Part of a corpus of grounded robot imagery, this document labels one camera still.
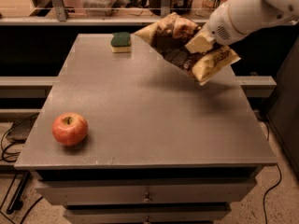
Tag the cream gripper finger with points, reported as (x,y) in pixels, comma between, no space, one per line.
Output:
(207,67)
(200,43)

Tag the brown sea salt chip bag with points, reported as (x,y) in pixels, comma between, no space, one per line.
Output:
(169,35)

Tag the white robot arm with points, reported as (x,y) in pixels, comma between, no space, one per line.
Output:
(224,36)

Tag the green and yellow sponge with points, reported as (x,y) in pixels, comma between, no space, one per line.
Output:
(121,42)

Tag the grey cabinet with drawers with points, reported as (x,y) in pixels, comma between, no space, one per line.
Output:
(152,130)

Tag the metal drawer knob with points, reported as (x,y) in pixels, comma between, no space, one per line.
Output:
(147,199)

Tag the red apple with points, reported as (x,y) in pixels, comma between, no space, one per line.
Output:
(69,129)

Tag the black power adapter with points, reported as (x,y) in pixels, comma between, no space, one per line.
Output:
(19,130)

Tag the grey metal shelf rail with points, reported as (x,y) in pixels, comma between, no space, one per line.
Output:
(93,17)

